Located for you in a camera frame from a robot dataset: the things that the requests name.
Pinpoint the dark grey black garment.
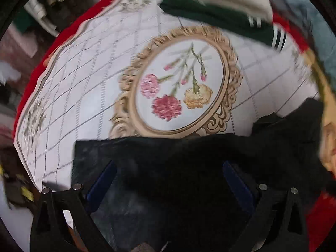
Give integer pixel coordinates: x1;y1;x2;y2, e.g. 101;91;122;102
72;98;329;251

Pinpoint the red floral plush blanket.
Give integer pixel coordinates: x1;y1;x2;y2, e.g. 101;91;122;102
14;0;335;251

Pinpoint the light blue quilt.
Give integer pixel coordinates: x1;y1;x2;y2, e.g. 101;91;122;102
270;0;335;87

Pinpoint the white floral checked mat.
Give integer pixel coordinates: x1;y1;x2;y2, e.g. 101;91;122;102
14;0;318;189

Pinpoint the green striped folded garment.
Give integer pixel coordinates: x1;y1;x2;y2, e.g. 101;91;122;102
159;0;287;51

